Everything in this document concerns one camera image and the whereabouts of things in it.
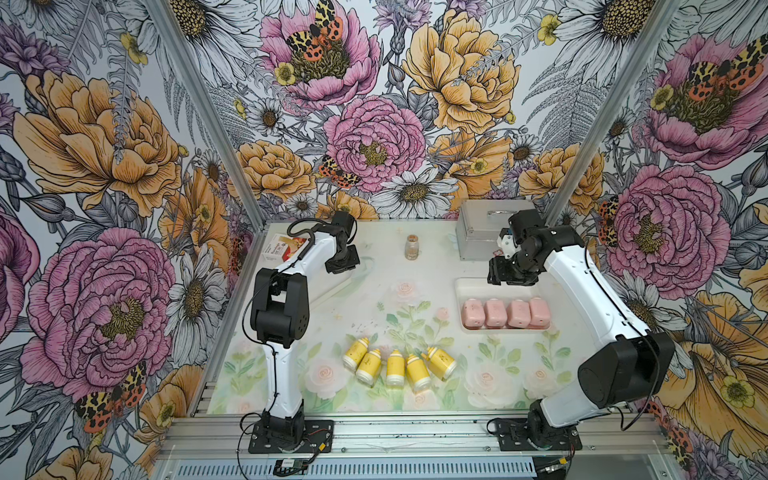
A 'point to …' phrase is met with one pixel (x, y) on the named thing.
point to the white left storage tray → (321, 282)
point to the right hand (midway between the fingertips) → (500, 285)
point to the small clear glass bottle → (412, 247)
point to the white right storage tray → (480, 288)
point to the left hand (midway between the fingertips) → (347, 273)
